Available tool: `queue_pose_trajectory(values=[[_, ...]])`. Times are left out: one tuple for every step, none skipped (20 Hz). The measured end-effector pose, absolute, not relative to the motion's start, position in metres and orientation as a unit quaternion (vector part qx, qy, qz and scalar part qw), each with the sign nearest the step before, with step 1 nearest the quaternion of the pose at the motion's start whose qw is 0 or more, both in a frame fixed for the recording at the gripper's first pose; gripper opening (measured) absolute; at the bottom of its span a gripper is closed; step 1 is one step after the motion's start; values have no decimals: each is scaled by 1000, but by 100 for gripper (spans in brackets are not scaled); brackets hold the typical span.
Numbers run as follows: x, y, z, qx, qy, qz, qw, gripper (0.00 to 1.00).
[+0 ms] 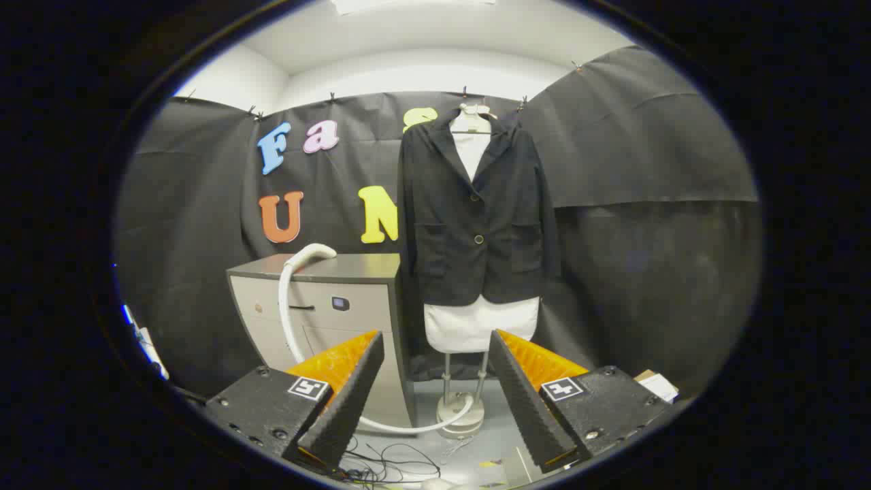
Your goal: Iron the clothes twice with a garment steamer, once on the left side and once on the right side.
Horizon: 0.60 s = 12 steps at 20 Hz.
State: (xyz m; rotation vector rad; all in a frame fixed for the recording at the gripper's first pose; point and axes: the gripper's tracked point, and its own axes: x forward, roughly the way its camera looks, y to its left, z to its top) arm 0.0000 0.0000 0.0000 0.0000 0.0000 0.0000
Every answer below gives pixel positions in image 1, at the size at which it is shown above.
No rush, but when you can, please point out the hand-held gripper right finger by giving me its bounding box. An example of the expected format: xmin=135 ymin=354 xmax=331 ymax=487
xmin=487 ymin=329 xmax=678 ymax=475

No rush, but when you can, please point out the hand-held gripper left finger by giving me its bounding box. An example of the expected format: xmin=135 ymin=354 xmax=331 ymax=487
xmin=204 ymin=330 xmax=385 ymax=474

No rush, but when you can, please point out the garment steamer base with poles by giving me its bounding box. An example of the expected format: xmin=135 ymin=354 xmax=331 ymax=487
xmin=435 ymin=350 xmax=487 ymax=440

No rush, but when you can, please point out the white garment steamer wand with hose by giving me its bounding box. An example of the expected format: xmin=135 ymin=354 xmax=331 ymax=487
xmin=278 ymin=243 xmax=475 ymax=436

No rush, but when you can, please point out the black blazer jacket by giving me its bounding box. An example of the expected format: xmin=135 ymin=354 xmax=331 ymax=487
xmin=397 ymin=108 xmax=562 ymax=307

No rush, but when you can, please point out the grey cabinet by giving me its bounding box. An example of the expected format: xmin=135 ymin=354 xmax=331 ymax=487
xmin=227 ymin=253 xmax=417 ymax=429

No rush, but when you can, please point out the white mannequin torso form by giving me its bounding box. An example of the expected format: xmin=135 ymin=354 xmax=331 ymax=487
xmin=422 ymin=102 xmax=542 ymax=355

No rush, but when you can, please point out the cardboard box with white label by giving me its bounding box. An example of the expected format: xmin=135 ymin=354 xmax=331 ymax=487
xmin=634 ymin=369 xmax=680 ymax=404

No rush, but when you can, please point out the black backdrop cloth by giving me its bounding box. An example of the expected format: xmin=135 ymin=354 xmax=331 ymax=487
xmin=112 ymin=44 xmax=761 ymax=402

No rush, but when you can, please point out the ceiling light panel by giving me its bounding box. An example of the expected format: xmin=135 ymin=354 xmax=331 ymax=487
xmin=331 ymin=0 xmax=497 ymax=16

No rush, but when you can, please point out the tangle of black floor cables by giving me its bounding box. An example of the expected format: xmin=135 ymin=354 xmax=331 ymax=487
xmin=337 ymin=436 xmax=443 ymax=485

